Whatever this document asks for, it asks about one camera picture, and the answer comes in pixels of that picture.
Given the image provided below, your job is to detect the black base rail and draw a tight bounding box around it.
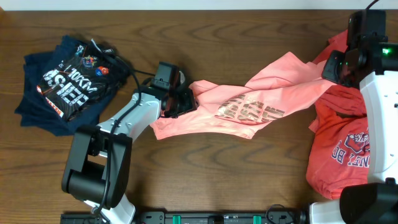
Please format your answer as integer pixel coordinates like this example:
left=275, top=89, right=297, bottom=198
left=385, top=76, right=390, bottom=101
left=60, top=210, right=312, bottom=224

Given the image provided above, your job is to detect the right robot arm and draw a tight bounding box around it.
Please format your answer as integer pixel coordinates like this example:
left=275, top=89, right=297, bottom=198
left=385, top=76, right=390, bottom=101
left=308, top=42, right=397, bottom=223

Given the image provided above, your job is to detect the navy folded shirt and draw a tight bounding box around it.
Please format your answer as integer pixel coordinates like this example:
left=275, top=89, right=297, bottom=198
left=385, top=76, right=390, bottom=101
left=15, top=35, right=116, bottom=136

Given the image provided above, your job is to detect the black printed folded shirt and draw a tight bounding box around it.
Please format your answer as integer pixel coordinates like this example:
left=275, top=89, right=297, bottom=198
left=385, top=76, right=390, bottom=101
left=37, top=40, right=130, bottom=121

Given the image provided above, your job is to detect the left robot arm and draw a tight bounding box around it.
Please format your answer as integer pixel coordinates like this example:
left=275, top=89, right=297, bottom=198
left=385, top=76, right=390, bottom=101
left=61, top=88, right=198, bottom=223

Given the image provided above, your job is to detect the red printed t-shirt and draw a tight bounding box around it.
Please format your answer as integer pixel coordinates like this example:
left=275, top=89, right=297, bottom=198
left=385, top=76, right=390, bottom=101
left=305, top=29, right=373, bottom=200

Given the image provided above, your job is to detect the pink t-shirt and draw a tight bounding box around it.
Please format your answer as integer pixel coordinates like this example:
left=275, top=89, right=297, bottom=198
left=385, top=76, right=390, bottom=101
left=151, top=52, right=332, bottom=139

